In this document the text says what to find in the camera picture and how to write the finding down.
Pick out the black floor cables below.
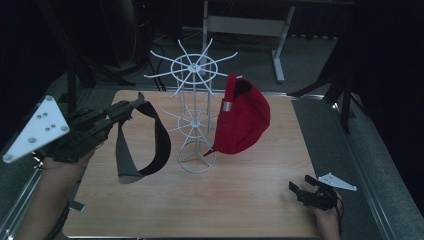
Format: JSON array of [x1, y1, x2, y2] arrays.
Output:
[[144, 41, 168, 93]]

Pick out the white wire hat rack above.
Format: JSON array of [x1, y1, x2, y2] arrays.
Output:
[[143, 37, 243, 175]]

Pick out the hand-held gripper cable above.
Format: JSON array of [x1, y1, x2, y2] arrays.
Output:
[[334, 196, 345, 236], [44, 199, 72, 240]]

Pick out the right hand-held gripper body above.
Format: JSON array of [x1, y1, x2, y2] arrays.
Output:
[[299, 172, 358, 212]]

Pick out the grey sun visor cap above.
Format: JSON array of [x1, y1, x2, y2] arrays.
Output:
[[114, 98, 172, 185]]

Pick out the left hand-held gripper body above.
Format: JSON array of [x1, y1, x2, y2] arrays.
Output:
[[2, 95, 113, 165]]

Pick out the person's left hand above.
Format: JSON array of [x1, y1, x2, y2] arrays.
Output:
[[42, 142, 105, 178]]

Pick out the metal frame rail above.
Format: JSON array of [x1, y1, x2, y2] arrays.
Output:
[[289, 94, 398, 240], [0, 89, 93, 240]]

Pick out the person's right hand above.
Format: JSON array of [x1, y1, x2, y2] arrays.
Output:
[[312, 199, 343, 240]]

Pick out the right hand-held gripper cable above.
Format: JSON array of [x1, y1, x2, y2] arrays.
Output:
[[334, 196, 345, 236]]

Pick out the black tripod stand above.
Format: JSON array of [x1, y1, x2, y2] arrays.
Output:
[[35, 0, 136, 120], [288, 19, 369, 135]]

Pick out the white desk frame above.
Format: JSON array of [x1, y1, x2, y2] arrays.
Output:
[[201, 0, 297, 84]]

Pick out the left hand-held gripper cable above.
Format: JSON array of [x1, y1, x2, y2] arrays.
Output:
[[44, 199, 72, 240]]

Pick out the red baseball cap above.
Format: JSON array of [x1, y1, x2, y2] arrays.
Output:
[[203, 73, 272, 158]]

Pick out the grey flat strip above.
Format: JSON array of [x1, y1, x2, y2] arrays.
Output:
[[69, 199, 86, 213]]

